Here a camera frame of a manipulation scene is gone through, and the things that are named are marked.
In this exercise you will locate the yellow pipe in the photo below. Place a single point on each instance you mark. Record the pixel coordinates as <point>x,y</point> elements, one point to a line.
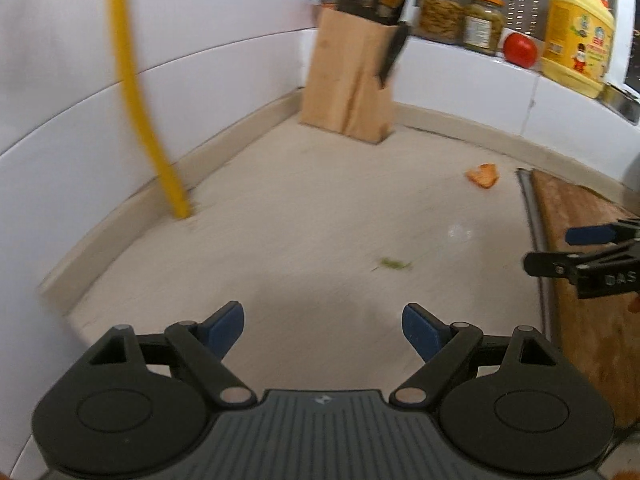
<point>132,85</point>

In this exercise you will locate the yellow detergent bottle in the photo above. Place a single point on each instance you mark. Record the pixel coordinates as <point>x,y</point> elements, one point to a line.
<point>577,45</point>

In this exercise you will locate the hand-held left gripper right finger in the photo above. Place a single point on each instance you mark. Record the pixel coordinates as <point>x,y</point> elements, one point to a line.
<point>420,330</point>

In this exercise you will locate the red tomato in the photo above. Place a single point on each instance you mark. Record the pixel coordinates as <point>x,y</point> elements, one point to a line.
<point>520,49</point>

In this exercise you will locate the wooden cutting board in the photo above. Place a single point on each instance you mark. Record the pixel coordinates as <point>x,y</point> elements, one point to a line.
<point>585,340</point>

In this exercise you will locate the metal container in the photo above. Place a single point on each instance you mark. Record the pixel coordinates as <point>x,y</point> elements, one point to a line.
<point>622,105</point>

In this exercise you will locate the small green leaf scrap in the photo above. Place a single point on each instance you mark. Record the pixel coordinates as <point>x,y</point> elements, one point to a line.
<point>392,263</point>

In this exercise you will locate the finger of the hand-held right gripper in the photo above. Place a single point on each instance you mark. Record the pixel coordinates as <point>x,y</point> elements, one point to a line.
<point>590,235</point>
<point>547,264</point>

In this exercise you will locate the wooden knife block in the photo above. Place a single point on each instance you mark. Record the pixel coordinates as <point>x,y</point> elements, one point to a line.
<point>345,75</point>

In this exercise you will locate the glass jar with orange lid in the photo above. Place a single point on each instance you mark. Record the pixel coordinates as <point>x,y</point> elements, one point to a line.
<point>482,27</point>

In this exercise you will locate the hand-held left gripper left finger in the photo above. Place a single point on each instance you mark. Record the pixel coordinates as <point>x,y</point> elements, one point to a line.
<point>225,327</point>

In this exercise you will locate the glass jar of pale pickles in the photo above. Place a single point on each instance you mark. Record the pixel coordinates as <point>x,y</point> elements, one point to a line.
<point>440,15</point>

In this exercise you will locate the orange peel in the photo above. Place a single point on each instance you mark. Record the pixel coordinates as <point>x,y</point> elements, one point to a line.
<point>482,176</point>

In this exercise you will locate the black scissors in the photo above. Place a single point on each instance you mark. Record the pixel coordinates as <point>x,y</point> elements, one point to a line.
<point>395,52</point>

